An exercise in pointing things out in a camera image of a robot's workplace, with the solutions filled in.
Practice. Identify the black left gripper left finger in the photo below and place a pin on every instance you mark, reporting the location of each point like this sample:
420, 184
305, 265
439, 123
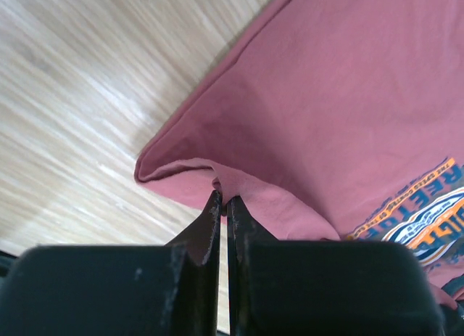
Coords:
118, 290

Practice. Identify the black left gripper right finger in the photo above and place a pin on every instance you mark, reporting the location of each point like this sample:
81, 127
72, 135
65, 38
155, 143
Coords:
288, 287

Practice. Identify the salmon red tank top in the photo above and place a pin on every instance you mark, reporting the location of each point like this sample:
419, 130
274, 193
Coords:
333, 119

